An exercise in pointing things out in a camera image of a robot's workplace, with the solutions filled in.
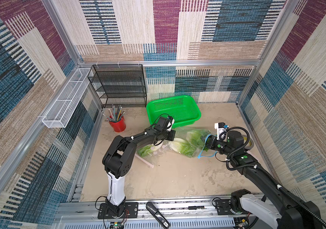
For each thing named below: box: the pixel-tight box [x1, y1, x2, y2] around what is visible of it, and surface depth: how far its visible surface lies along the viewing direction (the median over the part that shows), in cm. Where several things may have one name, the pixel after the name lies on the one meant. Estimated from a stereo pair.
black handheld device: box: [145, 201, 171, 229], surface depth 69 cm
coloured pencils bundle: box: [101, 104, 126, 122], surface depth 102 cm
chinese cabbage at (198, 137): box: [185, 129, 209, 152], surface depth 82 cm
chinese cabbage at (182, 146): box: [169, 137, 197, 158], surface depth 91 cm
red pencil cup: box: [109, 115, 127, 133], surface depth 107 cm
